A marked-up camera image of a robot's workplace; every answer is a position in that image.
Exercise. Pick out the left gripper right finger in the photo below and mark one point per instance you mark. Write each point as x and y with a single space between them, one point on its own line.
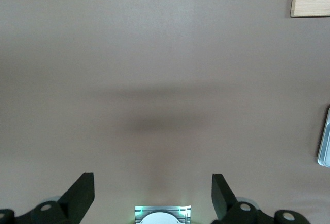
224 200

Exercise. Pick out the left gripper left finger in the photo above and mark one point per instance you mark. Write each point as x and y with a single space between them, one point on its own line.
77 198

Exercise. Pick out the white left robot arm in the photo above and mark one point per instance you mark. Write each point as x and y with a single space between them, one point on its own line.
161 219

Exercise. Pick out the silver kitchen scale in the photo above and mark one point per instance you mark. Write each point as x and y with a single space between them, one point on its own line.
325 141

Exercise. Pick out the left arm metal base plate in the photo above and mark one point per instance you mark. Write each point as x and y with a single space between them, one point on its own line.
138 216

